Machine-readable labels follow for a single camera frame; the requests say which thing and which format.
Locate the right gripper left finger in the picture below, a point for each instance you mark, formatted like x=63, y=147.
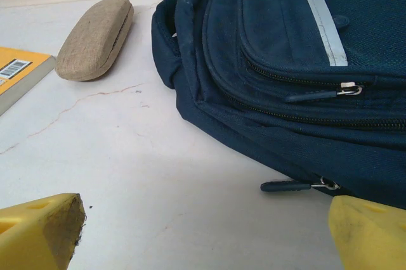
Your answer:
x=28, y=238

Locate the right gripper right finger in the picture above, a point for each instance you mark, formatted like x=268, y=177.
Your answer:
x=371, y=238

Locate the navy blue backpack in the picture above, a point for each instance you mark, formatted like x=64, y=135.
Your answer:
x=285, y=124

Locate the yellow book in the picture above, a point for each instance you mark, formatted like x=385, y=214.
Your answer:
x=22, y=73

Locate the beige fabric glasses case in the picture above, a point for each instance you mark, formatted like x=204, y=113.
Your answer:
x=92, y=42

